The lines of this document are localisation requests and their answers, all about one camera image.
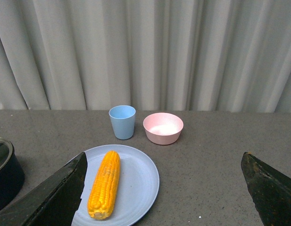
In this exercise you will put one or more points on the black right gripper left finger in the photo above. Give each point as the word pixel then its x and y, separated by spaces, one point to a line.
pixel 53 202

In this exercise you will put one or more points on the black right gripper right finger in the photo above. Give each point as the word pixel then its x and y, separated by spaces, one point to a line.
pixel 270 191

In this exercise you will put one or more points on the yellow corn cob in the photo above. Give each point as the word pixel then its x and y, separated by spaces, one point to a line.
pixel 103 194

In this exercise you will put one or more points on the glass lid with blue knob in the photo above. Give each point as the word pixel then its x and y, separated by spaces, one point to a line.
pixel 6 151

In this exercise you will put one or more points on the black pot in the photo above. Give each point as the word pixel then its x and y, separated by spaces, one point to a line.
pixel 12 178

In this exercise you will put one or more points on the light blue plate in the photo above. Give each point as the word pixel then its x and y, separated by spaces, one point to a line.
pixel 137 190

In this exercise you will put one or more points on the light blue cup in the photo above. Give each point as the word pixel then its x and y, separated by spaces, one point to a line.
pixel 123 119

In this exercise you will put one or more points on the pink bowl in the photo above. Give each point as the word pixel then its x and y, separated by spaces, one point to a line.
pixel 163 128

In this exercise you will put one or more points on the grey curtain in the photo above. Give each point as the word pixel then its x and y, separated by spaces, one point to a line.
pixel 202 55

